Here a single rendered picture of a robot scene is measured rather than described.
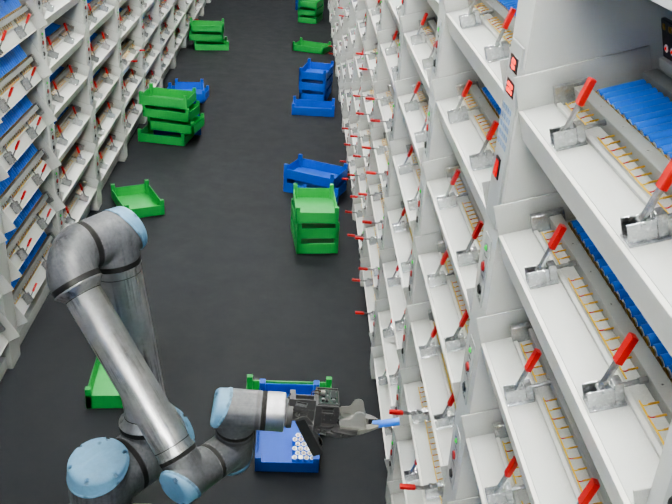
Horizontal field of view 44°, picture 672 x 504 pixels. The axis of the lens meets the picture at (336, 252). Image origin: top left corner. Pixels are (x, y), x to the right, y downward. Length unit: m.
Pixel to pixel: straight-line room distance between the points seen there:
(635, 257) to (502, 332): 0.59
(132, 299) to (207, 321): 1.43
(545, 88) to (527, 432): 0.48
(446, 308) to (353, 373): 1.35
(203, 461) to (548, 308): 1.04
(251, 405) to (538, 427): 0.84
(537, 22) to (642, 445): 0.59
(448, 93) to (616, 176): 1.00
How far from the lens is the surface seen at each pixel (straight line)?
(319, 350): 3.28
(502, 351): 1.37
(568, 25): 1.22
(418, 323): 2.18
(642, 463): 0.89
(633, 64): 1.26
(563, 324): 1.08
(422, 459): 2.06
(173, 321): 3.46
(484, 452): 1.48
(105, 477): 2.14
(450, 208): 1.86
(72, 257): 1.91
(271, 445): 2.77
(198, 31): 7.64
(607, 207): 0.93
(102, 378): 3.16
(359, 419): 1.93
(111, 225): 1.97
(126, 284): 2.02
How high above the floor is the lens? 1.82
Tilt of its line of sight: 27 degrees down
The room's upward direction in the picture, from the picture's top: 4 degrees clockwise
